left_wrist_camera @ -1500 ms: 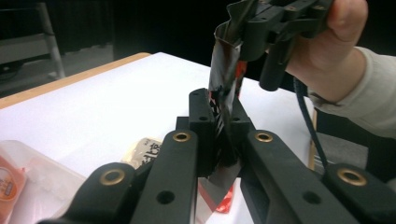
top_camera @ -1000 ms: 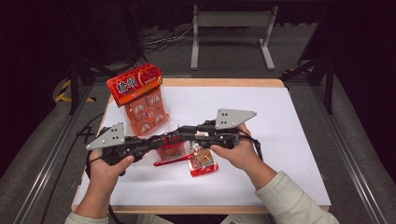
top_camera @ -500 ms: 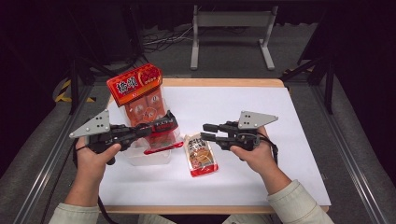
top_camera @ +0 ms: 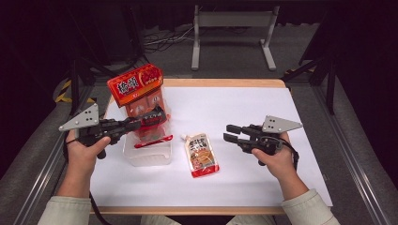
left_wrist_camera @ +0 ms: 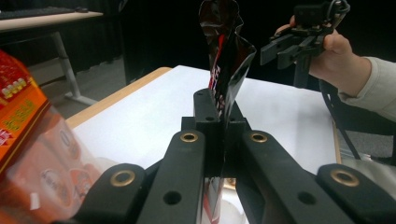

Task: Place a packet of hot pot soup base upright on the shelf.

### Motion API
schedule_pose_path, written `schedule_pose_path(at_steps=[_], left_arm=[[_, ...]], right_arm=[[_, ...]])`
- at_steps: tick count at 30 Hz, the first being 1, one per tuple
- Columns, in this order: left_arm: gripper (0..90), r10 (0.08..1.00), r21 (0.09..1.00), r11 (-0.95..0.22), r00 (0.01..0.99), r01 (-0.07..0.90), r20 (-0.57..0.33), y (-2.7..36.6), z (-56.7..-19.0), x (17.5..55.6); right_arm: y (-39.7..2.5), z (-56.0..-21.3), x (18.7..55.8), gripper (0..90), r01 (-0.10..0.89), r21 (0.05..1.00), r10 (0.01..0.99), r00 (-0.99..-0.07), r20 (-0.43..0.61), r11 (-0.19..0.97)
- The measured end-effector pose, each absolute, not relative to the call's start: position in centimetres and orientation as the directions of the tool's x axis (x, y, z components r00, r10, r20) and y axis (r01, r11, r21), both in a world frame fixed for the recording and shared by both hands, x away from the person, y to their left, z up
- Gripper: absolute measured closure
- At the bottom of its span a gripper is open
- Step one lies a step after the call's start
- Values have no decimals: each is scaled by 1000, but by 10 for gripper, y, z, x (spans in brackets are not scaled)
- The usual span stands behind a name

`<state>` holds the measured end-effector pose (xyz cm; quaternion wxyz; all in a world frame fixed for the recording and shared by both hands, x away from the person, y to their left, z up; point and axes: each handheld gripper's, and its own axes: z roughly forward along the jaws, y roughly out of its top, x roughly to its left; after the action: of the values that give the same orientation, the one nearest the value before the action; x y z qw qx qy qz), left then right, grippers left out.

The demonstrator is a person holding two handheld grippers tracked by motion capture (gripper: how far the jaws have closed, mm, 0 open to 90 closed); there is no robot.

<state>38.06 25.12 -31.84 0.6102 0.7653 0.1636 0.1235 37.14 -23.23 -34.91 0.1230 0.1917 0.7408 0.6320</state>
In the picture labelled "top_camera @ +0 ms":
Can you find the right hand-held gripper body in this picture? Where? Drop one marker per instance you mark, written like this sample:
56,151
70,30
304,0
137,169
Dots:
275,124

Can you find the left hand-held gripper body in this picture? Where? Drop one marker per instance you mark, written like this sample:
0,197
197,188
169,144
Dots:
84,120

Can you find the spouted sauce pouch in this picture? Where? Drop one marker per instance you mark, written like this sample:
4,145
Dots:
200,156

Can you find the translucent plastic container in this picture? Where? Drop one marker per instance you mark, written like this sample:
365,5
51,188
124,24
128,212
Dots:
147,157

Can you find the large orange snack bag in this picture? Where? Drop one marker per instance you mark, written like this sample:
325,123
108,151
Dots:
134,84

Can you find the person's left hand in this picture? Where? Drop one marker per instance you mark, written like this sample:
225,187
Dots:
81,159

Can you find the person's right hand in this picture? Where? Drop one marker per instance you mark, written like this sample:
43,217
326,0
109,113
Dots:
280,165

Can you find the black metal stand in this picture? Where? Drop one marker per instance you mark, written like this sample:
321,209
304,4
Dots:
74,87
330,90

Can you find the yellow black hazard tape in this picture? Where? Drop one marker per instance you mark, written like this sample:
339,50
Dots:
64,89

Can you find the white paper sheet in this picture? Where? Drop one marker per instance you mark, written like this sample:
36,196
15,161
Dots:
250,181

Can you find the white metal stand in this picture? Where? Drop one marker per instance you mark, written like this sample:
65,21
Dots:
233,19

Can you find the aluminium floor rail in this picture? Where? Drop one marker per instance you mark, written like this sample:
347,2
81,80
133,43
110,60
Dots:
365,187
44,175

